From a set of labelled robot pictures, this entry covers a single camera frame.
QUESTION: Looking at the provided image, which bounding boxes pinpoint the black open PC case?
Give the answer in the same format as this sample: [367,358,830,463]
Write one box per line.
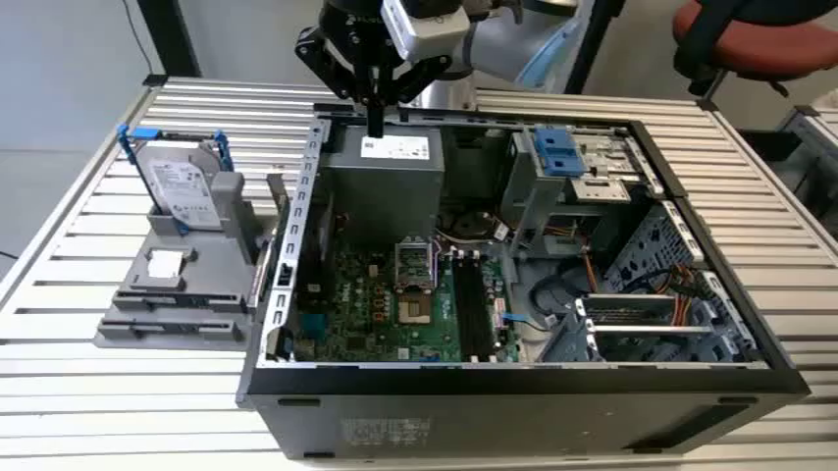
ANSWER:
[235,101,811,461]

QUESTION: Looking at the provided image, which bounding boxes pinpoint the green motherboard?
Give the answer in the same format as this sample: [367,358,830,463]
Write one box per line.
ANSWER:
[291,239,524,364]

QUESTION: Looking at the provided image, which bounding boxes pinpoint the silver CPU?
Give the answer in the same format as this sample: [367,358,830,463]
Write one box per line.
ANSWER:
[144,249,188,277]

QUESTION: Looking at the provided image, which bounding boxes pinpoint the grey metal drive cage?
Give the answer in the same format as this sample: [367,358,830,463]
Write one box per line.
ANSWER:
[500,125,656,256]

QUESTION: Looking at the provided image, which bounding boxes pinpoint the power supply wire bundle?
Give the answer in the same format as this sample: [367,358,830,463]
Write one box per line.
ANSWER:
[435,208,519,246]

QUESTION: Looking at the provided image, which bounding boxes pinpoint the blue plastic drive latch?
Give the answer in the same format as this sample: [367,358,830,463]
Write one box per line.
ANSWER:
[532,126,587,179]

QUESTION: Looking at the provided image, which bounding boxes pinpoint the perforated metal disk bay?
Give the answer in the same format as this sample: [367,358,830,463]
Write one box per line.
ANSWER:
[542,291,740,364]

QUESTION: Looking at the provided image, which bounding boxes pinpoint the black metal post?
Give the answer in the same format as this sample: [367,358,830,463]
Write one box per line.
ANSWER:
[133,0,201,87]
[566,0,620,94]

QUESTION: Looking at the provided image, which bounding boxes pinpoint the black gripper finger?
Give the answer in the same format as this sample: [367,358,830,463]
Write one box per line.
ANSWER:
[375,54,454,138]
[295,26,377,138]

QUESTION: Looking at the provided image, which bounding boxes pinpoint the metal socket cover frame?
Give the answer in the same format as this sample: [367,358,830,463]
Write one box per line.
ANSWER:
[394,238,438,291]

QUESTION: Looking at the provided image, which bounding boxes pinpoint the grey parts rack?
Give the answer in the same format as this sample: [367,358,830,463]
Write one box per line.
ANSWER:
[95,171,289,350]

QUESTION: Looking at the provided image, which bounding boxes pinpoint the CPU socket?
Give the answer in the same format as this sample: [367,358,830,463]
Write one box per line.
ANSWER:
[391,288,438,328]

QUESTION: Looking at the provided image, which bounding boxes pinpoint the grey power supply unit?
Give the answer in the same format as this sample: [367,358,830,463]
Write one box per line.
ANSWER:
[317,125,447,246]

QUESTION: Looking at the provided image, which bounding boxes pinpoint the hard disk in blue carrier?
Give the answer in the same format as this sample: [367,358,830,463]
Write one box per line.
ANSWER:
[115,124,229,233]

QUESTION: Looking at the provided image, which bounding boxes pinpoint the thick black cable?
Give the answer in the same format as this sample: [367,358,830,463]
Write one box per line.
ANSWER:
[527,273,582,321]

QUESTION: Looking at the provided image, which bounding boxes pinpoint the orange yellow drive power wires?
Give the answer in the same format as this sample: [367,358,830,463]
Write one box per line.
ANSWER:
[664,264,707,329]
[547,220,598,295]

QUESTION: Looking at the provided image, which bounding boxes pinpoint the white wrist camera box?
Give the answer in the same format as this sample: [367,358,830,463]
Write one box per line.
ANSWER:
[381,0,472,59]

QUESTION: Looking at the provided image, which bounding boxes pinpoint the white-latched RAM slot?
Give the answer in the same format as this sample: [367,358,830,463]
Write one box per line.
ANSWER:
[478,249,498,363]
[460,249,480,363]

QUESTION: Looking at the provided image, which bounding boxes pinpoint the red office chair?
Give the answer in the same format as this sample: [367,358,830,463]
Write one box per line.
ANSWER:
[671,0,838,99]

